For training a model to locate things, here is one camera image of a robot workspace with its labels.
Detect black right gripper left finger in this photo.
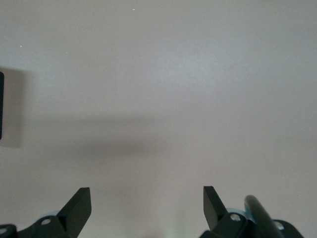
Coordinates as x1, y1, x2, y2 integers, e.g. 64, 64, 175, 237
0, 187, 92, 238

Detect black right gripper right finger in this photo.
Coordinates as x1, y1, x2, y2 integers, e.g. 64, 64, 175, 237
200, 185, 303, 238

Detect black plastic box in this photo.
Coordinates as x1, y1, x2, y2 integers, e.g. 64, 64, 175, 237
0, 71, 5, 140

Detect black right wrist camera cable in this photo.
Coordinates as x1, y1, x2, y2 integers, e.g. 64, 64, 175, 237
244, 195, 284, 238

